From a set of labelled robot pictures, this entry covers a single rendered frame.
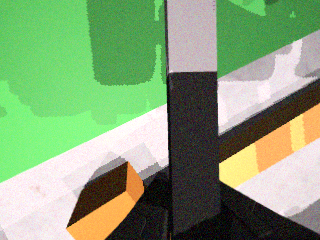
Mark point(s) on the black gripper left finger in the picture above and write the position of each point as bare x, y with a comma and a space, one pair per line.
149, 218

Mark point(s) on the green flat mat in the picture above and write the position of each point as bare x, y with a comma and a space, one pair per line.
72, 70

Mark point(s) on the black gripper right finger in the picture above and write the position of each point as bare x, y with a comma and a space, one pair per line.
242, 218

